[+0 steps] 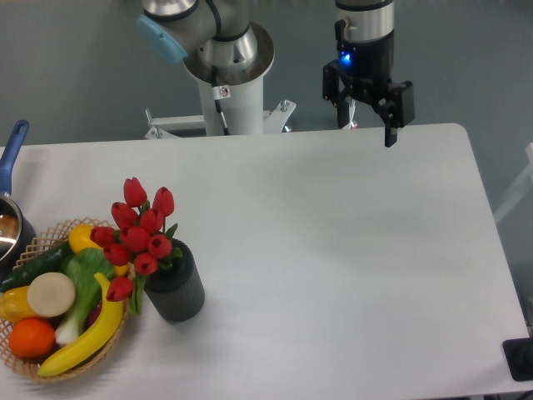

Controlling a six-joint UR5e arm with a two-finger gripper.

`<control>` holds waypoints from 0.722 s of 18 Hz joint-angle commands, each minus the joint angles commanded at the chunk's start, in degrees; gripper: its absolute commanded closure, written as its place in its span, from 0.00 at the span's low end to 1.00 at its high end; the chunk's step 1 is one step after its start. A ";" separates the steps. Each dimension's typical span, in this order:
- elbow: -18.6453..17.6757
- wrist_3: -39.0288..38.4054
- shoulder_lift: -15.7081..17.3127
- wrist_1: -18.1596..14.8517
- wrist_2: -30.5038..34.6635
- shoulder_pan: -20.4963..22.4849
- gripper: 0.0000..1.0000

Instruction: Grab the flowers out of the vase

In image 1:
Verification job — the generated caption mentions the beige round radish slice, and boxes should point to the beige round radish slice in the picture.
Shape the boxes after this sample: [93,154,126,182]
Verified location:
[27,272,76,318]

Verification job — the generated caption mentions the orange fruit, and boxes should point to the orange fruit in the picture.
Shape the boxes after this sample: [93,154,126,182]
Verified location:
[8,317,56,358]

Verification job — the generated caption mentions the yellow banana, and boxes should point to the yellow banana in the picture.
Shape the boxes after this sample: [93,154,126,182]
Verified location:
[37,272,123,378]

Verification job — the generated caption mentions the white frame at right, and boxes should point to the white frame at right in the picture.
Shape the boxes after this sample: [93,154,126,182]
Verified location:
[493,142,532,224]

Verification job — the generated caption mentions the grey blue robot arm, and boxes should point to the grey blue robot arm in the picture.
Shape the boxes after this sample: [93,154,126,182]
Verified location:
[137,1,415,147]

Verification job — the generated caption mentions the green cucumber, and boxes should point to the green cucumber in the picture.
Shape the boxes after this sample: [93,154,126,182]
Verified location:
[1,242,73,293]

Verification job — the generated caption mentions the woven wicker basket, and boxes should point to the woven wicker basket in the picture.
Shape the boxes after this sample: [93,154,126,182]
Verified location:
[1,217,128,383]

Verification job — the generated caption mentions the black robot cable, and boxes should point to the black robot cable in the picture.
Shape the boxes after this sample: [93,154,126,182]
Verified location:
[210,65,232,137]

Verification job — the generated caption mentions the green bok choy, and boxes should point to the green bok choy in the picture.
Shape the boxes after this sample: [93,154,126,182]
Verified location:
[56,247,114,347]

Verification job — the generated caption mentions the yellow bell pepper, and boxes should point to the yellow bell pepper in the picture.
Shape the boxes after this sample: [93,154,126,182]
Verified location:
[1,286,38,323]

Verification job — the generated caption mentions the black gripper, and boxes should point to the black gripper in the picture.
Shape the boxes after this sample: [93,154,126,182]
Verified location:
[322,18,415,148]

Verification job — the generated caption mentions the dark grey ribbed vase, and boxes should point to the dark grey ribbed vase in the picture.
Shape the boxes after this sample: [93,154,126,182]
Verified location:
[144,239,205,322]

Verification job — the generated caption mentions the blue handled saucepan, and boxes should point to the blue handled saucepan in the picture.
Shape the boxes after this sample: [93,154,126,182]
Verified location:
[1,120,36,281]

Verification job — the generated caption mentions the yellow lemon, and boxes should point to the yellow lemon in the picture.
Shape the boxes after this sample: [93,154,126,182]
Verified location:
[67,224,102,254]

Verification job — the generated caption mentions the black device at table edge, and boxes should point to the black device at table edge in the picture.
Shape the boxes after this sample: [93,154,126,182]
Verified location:
[502,337,532,382]

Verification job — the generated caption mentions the red tulip bouquet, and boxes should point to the red tulip bouquet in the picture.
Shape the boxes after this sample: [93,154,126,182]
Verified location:
[90,177,182,315]

